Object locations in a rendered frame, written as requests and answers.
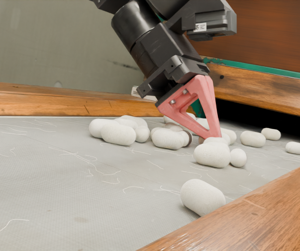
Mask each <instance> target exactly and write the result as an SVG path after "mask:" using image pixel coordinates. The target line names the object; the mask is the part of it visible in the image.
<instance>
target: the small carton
mask: <svg viewBox="0 0 300 251"><path fill-rule="evenodd" d="M137 87H138V86H133V87H132V92H131V96H134V97H139V98H141V97H140V95H139V94H138V92H137V91H136V88H137ZM143 99H147V100H151V101H156V102H157V101H158V100H157V99H156V97H155V96H145V97H144V98H143Z"/></svg>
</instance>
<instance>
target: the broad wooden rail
mask: <svg viewBox="0 0 300 251"><path fill-rule="evenodd" d="M155 103H156V101H151V100H147V99H142V98H139V97H134V96H131V94H120V93H110V92H99V91H88V90H78V89H67V88H57V87H46V86H36V85H25V84H14V83H4V82H0V116H14V117H121V116H125V115H127V116H132V117H151V118H163V117H164V115H163V114H161V113H160V112H159V111H158V109H157V108H156V106H155ZM186 113H190V114H193V115H194V116H195V117H196V118H198V117H197V115H196V113H195V112H194V110H193V108H192V106H190V105H189V106H188V109H187V110H186Z"/></svg>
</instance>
